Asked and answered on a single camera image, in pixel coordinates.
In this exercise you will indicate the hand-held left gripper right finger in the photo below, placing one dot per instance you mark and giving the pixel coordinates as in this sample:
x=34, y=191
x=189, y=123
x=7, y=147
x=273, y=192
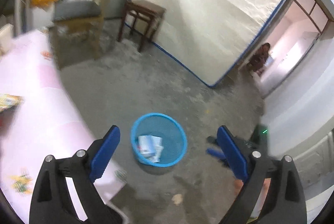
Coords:
x=233, y=153

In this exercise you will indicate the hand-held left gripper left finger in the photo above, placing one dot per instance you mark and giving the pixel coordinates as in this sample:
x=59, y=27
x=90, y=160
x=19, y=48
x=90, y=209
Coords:
x=104, y=153

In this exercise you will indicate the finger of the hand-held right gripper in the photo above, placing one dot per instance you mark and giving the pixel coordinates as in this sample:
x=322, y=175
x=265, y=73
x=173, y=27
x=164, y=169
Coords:
x=212, y=139
x=215, y=153

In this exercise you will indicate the blue mesh waste basket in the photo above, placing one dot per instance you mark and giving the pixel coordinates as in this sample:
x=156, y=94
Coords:
x=169, y=132

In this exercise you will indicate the white and blue carton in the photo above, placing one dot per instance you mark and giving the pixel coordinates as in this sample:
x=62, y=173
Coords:
x=150, y=147

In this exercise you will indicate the white mattress with blue edge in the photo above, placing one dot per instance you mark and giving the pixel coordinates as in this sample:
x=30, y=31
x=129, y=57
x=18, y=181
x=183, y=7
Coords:
x=214, y=5

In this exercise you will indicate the dark wooden stool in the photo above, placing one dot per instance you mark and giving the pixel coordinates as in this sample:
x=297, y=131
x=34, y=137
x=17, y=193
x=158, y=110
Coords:
x=142, y=11

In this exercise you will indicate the wooden chair with black seat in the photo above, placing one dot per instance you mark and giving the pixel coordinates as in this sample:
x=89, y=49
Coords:
x=75, y=9

